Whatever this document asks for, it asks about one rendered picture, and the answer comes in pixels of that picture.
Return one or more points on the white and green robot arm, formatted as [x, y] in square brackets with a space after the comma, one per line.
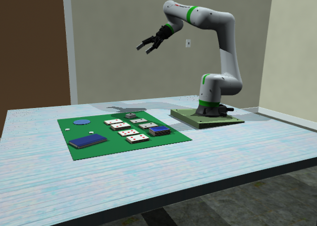
[229, 82]

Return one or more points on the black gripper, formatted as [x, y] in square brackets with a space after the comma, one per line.
[157, 40]

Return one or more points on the green rectangular mat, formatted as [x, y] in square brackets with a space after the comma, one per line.
[115, 142]

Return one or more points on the blue round disc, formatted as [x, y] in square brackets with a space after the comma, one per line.
[81, 122]

